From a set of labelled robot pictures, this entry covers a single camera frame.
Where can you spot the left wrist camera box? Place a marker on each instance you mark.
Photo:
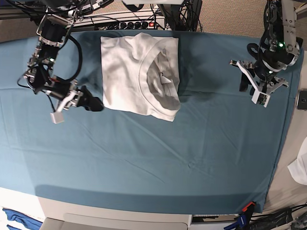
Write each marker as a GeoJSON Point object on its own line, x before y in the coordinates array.
{"type": "Point", "coordinates": [260, 98]}

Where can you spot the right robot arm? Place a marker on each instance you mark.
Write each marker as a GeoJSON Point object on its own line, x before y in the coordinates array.
{"type": "Point", "coordinates": [54, 31]}

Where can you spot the teal table cloth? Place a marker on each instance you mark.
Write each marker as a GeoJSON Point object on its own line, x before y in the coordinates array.
{"type": "Point", "coordinates": [220, 153]}

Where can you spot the blue clamp bottom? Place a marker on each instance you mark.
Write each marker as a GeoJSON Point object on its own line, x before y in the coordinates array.
{"type": "Point", "coordinates": [241, 223]}

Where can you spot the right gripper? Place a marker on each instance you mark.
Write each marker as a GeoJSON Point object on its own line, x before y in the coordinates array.
{"type": "Point", "coordinates": [68, 94]}

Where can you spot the white T-shirt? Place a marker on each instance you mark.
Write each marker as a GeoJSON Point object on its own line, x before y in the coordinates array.
{"type": "Point", "coordinates": [140, 74]}

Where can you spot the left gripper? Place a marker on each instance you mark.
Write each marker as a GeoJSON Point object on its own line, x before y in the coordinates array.
{"type": "Point", "coordinates": [265, 78]}

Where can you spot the white cloth right edge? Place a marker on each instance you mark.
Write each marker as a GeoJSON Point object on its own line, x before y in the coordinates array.
{"type": "Point", "coordinates": [298, 168]}

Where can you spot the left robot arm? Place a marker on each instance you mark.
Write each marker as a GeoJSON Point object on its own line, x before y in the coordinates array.
{"type": "Point", "coordinates": [278, 49]}

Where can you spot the orange black clamp bottom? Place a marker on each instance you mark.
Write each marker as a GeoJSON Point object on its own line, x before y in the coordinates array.
{"type": "Point", "coordinates": [248, 210]}

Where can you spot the black power strip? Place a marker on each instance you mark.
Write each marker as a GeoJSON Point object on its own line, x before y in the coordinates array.
{"type": "Point", "coordinates": [144, 25]}

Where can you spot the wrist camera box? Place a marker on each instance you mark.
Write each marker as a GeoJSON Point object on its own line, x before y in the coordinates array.
{"type": "Point", "coordinates": [260, 98]}
{"type": "Point", "coordinates": [57, 117]}

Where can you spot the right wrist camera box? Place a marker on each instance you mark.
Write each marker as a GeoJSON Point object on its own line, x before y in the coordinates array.
{"type": "Point", "coordinates": [57, 117]}

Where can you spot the blue cloth bottom left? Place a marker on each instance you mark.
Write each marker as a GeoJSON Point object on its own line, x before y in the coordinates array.
{"type": "Point", "coordinates": [28, 222]}

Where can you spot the white storage bin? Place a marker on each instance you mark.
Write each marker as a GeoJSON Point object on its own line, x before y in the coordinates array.
{"type": "Point", "coordinates": [81, 222]}

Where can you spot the small grey device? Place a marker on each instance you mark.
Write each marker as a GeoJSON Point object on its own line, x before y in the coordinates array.
{"type": "Point", "coordinates": [301, 103]}

